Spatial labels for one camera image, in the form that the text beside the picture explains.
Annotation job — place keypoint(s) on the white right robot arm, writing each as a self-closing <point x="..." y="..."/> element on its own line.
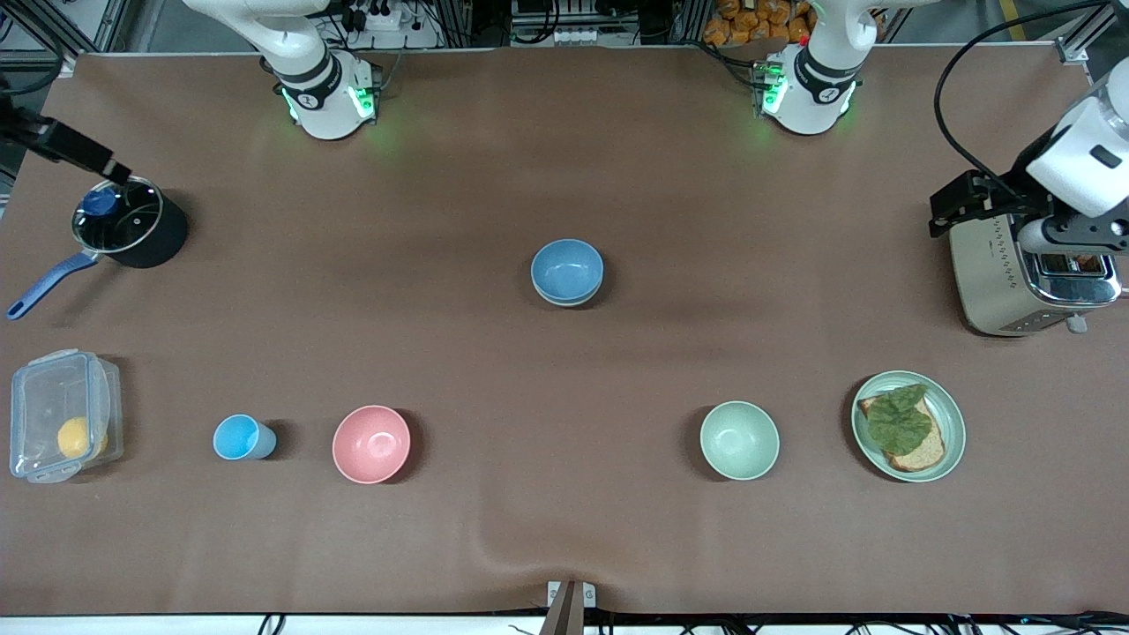
<point x="309" y="79"/>

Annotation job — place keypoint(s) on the brown bread slice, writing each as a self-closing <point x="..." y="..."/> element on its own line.
<point x="922" y="454"/>

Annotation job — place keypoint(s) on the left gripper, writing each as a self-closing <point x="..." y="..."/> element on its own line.
<point x="1017" y="187"/>

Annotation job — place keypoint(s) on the pale green bowl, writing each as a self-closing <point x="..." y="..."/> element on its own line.
<point x="564" y="303"/>
<point x="739" y="440"/>

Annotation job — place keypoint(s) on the clear plastic lidded container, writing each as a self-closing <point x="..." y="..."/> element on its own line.
<point x="53" y="414"/>

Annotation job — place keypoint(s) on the blue bowl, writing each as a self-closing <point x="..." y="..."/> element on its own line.
<point x="567" y="269"/>

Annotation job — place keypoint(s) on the yellow lemon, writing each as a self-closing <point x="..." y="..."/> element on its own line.
<point x="78" y="437"/>

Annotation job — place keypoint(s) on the cream and chrome toaster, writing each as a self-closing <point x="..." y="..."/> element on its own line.
<point x="997" y="282"/>

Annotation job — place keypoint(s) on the light blue cup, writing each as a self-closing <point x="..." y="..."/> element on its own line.
<point x="240" y="437"/>

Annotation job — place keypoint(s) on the brown toast slice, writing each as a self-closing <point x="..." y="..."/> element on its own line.
<point x="1076" y="263"/>

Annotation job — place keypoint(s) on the glass lid with blue knob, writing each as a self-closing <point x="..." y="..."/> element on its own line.
<point x="123" y="220"/>

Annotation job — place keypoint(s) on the grey metal table clamp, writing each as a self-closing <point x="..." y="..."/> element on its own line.
<point x="570" y="604"/>

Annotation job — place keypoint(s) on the green lettuce leaf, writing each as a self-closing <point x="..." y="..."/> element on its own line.
<point x="900" y="419"/>

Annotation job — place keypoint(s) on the brown table cloth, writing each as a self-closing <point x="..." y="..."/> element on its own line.
<point x="564" y="529"/>

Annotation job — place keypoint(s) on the pink bowl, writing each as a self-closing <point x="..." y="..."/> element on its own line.
<point x="371" y="444"/>

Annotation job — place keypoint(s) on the white power strip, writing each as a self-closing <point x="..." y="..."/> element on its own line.
<point x="388" y="26"/>

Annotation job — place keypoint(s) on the bag of orange snacks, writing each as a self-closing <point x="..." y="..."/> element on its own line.
<point x="750" y="22"/>

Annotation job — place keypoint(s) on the pale green plate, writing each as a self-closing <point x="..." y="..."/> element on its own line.
<point x="951" y="414"/>

